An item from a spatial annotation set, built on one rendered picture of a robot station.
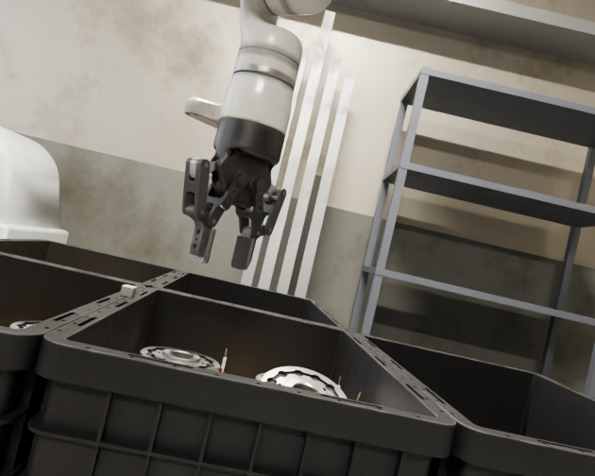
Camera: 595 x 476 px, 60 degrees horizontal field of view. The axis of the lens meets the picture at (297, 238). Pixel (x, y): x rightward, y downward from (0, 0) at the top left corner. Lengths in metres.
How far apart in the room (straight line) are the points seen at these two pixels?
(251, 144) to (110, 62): 2.45
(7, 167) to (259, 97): 1.82
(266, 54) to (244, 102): 0.06
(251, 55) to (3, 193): 1.80
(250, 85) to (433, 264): 2.25
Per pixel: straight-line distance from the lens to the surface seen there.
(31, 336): 0.39
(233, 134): 0.55
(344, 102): 2.56
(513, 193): 2.27
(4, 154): 2.31
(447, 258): 2.74
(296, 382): 0.57
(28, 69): 3.12
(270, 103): 0.56
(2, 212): 2.27
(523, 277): 2.89
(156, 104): 2.84
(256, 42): 0.58
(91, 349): 0.37
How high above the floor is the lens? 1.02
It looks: 2 degrees up
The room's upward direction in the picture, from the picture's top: 13 degrees clockwise
